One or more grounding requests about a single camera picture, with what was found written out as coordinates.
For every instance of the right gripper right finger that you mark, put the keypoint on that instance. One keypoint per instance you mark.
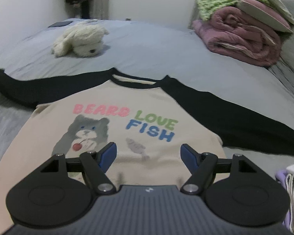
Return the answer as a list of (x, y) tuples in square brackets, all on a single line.
[(236, 190)]

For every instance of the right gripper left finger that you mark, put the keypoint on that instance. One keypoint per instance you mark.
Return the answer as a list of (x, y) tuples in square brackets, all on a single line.
[(61, 190)]

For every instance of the beige bear raglan shirt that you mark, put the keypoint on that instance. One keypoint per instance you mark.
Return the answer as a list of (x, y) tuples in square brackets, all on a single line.
[(148, 121)]

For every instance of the white plush dog toy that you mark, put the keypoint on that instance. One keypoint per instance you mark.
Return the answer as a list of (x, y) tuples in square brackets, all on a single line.
[(84, 40)]

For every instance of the pink rolled quilt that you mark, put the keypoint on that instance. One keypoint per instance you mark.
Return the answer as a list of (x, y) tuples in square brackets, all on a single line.
[(231, 32)]

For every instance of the dark tablet on bed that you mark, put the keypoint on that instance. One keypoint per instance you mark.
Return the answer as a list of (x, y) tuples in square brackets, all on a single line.
[(60, 24)]

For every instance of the pink beige pillow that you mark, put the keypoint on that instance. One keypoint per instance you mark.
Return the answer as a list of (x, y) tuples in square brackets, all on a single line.
[(264, 14)]

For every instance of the left grey curtain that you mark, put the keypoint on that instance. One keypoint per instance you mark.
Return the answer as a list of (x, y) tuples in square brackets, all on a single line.
[(101, 0)]

